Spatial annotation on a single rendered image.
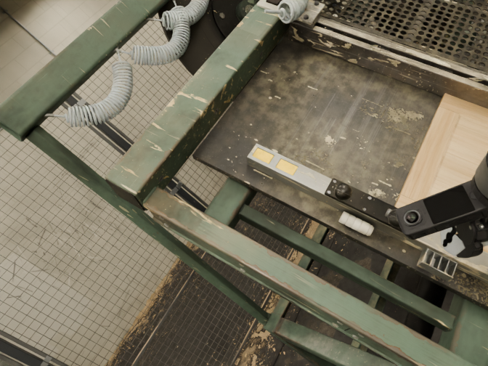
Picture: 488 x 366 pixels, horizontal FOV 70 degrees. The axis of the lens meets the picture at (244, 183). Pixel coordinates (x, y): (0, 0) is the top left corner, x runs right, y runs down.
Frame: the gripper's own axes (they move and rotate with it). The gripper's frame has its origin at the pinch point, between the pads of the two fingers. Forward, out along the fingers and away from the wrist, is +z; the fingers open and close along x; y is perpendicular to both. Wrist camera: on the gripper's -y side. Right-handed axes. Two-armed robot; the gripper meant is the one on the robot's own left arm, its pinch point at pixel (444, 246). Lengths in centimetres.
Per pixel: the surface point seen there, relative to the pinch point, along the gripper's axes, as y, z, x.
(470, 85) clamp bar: 32, 16, 48
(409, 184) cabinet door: 6.6, 19.9, 23.5
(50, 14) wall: -280, 161, 465
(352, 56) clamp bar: 5, 14, 69
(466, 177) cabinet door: 21.5, 22.5, 23.5
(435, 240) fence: 6.4, 19.2, 7.8
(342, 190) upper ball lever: -12.8, 3.4, 16.8
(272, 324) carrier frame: -43, 119, 15
